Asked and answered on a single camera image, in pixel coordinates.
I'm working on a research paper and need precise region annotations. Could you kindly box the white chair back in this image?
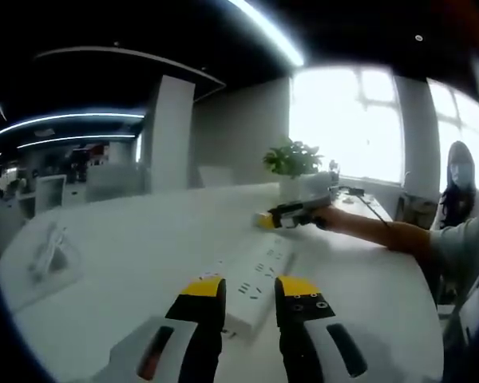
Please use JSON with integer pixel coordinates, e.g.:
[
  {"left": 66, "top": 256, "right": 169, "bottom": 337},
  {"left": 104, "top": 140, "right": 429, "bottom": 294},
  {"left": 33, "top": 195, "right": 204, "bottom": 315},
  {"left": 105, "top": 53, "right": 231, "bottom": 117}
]
[{"left": 198, "top": 165, "right": 235, "bottom": 188}]

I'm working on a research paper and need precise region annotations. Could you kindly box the white frame office chair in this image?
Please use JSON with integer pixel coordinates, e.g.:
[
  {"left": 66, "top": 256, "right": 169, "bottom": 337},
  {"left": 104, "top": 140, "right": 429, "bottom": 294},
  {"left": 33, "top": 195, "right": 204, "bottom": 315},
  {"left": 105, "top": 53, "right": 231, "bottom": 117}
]
[{"left": 35, "top": 174, "right": 67, "bottom": 212}]

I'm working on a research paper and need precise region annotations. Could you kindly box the person's right hand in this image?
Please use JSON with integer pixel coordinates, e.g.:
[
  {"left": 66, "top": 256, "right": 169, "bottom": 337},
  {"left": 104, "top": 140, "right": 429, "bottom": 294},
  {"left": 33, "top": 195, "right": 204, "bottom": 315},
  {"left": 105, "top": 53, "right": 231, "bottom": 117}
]
[{"left": 313, "top": 205, "right": 344, "bottom": 231}]

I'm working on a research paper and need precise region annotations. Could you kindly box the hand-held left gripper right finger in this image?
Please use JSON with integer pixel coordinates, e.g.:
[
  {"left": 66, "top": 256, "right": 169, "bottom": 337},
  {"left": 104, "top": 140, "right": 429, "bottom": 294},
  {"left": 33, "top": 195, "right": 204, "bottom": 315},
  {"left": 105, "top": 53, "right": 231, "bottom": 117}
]
[{"left": 274, "top": 274, "right": 384, "bottom": 383}]

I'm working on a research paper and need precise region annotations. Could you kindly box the long ceiling light strip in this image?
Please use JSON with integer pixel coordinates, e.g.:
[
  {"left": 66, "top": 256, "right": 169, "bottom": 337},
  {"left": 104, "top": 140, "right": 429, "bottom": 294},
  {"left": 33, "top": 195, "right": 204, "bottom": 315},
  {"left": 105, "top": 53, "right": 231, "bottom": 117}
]
[{"left": 227, "top": 0, "right": 304, "bottom": 67}]

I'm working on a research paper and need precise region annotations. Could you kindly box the white cable bundle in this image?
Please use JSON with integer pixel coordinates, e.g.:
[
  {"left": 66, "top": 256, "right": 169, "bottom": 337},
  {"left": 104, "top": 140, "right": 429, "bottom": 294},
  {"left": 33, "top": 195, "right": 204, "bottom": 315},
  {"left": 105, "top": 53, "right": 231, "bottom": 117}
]
[{"left": 26, "top": 221, "right": 71, "bottom": 280}]

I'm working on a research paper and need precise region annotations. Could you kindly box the green potted plant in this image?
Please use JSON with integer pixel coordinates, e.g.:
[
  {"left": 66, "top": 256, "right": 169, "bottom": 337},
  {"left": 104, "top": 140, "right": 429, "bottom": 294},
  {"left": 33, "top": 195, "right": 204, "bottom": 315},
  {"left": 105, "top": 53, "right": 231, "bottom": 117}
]
[{"left": 262, "top": 137, "right": 324, "bottom": 200}]

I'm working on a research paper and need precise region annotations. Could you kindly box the white power strip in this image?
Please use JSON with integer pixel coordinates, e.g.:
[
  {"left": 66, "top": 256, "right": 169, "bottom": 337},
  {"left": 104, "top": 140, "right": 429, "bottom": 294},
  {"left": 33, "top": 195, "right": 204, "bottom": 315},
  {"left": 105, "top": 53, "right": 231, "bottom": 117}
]
[{"left": 199, "top": 233, "right": 300, "bottom": 341}]

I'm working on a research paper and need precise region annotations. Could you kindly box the grey wide chair back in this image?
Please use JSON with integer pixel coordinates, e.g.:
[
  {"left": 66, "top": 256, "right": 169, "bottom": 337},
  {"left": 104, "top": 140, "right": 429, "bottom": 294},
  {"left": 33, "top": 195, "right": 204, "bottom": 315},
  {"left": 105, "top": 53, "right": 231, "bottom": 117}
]
[{"left": 85, "top": 164, "right": 139, "bottom": 203}]

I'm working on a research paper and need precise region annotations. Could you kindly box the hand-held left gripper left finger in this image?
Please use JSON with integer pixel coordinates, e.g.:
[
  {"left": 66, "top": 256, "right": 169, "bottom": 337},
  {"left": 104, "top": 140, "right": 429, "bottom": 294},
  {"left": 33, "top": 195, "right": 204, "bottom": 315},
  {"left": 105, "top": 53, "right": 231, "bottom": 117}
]
[{"left": 107, "top": 274, "right": 228, "bottom": 383}]

